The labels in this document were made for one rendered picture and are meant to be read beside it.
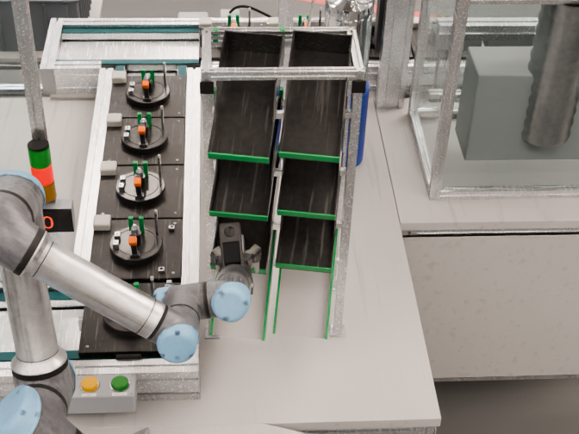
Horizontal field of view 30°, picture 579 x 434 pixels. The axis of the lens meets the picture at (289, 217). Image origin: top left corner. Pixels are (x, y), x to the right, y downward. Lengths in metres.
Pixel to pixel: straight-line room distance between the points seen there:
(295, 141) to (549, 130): 1.06
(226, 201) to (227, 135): 0.17
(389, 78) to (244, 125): 1.31
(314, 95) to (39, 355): 0.81
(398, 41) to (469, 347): 1.02
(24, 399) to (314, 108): 0.86
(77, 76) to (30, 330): 1.60
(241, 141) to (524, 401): 1.91
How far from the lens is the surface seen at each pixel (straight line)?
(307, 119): 2.32
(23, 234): 1.98
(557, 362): 3.71
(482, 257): 3.30
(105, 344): 2.63
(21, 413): 2.15
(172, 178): 3.10
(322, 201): 2.39
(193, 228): 2.94
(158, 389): 2.62
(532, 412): 3.86
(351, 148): 2.40
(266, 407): 2.62
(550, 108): 3.12
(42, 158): 2.51
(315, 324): 2.60
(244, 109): 2.33
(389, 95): 3.59
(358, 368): 2.72
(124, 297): 2.00
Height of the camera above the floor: 2.87
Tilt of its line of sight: 40 degrees down
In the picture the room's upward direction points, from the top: 2 degrees clockwise
